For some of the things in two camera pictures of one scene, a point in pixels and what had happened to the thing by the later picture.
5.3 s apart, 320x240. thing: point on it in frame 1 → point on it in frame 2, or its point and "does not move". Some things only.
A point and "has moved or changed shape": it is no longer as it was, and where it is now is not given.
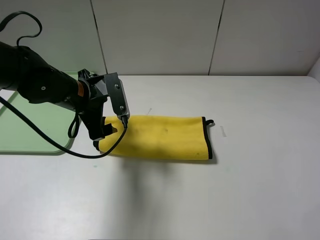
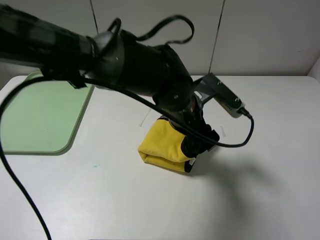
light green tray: (19, 134) does not move
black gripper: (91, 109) → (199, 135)
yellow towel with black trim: (182, 137) has moved or changed shape
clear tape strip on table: (223, 131) does not move
